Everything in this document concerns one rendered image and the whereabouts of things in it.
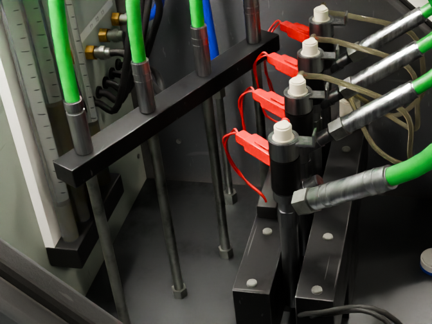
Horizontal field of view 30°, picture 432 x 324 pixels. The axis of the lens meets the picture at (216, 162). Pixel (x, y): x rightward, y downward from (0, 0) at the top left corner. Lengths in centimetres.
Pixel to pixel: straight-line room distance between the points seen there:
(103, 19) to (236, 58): 20
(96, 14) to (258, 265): 38
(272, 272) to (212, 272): 24
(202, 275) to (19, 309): 63
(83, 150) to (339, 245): 28
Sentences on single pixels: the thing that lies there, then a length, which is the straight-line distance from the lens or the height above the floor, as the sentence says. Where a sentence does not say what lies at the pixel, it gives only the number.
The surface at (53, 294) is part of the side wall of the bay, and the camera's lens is 43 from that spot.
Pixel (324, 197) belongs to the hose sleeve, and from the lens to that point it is 62.
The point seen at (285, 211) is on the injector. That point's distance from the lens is 77.
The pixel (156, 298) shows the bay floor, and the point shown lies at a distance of 102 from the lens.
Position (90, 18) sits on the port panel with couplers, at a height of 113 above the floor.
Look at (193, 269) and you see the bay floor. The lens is 105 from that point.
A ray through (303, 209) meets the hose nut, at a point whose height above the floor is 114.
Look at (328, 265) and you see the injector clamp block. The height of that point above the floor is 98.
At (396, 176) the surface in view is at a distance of 57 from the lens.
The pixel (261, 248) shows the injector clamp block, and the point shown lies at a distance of 84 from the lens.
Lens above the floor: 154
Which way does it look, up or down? 35 degrees down
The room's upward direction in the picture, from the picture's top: 7 degrees counter-clockwise
